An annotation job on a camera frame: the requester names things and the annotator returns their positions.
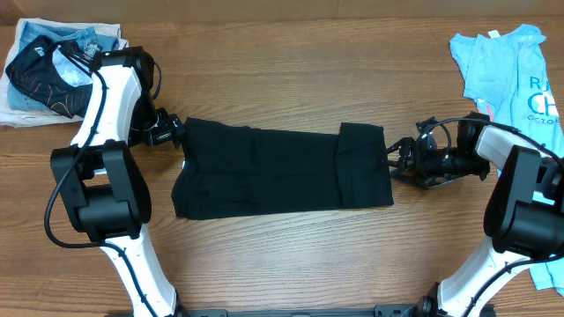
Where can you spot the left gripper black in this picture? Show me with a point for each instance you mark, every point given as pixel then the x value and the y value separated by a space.
pixel 172 128

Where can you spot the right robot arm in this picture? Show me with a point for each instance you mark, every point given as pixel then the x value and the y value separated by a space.
pixel 523 220

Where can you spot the folded beige cloth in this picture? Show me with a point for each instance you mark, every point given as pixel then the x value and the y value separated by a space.
pixel 23 119

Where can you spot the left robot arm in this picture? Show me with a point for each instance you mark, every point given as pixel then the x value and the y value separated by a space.
pixel 101 199

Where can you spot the light blue t-shirt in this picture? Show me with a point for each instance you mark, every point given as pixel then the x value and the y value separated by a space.
pixel 505 75

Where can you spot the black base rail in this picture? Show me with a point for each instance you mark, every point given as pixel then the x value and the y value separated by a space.
pixel 377 311

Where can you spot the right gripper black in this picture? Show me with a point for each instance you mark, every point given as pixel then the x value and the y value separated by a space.
pixel 408 149

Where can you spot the folded black patterned shirt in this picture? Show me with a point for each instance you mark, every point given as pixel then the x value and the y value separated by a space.
pixel 54 73

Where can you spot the black t-shirt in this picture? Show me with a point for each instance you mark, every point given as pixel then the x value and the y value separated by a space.
pixel 242 171

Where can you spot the folded blue jeans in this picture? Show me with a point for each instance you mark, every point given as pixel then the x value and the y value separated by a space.
pixel 103 37

